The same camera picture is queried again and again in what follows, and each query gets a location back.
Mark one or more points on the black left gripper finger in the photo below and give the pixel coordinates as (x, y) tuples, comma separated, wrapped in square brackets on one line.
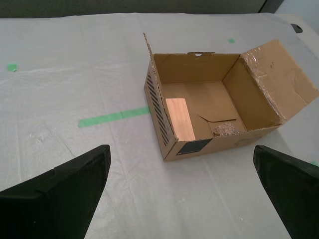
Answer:
[(54, 206), (294, 196)]

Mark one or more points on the cardboard box black stripes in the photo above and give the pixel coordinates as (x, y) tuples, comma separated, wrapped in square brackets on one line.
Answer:
[(224, 144)]

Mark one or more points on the speckled pinkish granite rock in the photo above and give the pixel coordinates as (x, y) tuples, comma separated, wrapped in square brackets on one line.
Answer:
[(225, 129)]

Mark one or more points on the light wooden block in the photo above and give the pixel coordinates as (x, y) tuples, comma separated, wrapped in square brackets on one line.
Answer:
[(180, 119)]

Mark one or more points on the faded green tape strip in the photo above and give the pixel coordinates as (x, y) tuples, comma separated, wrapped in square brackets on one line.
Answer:
[(114, 116)]

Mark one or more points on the white translucent table cover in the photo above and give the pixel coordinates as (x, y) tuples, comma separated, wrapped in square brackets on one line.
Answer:
[(99, 74)]

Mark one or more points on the faded green tape patch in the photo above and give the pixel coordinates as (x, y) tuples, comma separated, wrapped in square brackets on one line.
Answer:
[(12, 67)]

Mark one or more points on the dark object at table edge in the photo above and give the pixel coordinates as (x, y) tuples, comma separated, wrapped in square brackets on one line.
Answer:
[(297, 27)]

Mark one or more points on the grey fabric office partition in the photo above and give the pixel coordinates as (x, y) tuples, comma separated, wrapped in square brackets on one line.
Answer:
[(124, 7)]

